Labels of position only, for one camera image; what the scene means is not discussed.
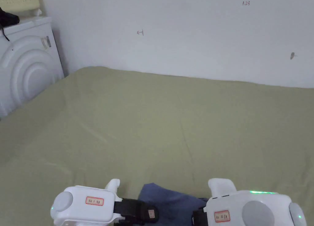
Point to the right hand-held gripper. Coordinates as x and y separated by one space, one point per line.
252 208

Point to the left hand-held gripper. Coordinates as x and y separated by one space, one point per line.
83 211

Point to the bed with pale green sheet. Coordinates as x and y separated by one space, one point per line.
157 118

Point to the white washing machine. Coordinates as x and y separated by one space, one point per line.
29 71

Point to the dark blue garment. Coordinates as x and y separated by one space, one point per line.
170 200

